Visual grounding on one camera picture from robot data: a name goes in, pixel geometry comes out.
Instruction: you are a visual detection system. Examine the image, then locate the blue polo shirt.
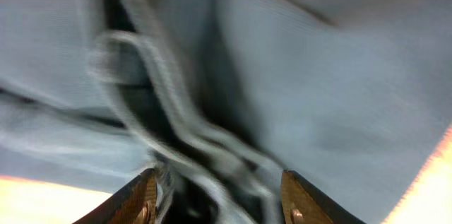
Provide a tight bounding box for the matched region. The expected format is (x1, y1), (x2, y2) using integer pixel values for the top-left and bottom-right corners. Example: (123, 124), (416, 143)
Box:
(1, 0), (451, 223)

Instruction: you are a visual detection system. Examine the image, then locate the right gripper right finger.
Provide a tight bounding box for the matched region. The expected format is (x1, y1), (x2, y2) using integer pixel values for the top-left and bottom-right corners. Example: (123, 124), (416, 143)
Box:
(280, 170), (364, 224)

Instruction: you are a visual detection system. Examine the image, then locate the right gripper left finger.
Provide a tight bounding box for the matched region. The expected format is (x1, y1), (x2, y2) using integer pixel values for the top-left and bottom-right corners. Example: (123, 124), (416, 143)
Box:
(73, 168), (157, 224)

